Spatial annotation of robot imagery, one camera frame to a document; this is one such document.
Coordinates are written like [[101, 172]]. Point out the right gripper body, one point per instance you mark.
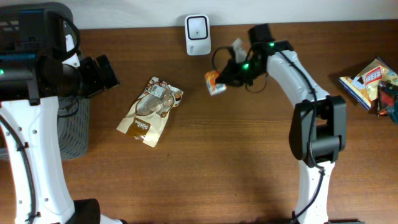
[[232, 74]]

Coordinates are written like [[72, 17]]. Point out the orange tissue pack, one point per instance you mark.
[[213, 87]]

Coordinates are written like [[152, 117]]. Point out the brown cookie snack pouch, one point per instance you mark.
[[148, 115]]

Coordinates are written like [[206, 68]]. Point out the yellow wet wipes pack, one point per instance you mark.
[[363, 87]]

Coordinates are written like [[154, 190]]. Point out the black red snack packet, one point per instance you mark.
[[387, 98]]

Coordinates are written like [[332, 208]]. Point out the blue mouthwash bottle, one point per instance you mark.
[[394, 114]]

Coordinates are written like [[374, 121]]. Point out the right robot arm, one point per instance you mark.
[[318, 130]]

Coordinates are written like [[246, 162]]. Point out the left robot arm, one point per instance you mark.
[[40, 64]]

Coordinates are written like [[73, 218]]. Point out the white barcode scanner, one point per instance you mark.
[[197, 35]]

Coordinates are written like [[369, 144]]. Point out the dark grey plastic basket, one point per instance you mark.
[[73, 133]]

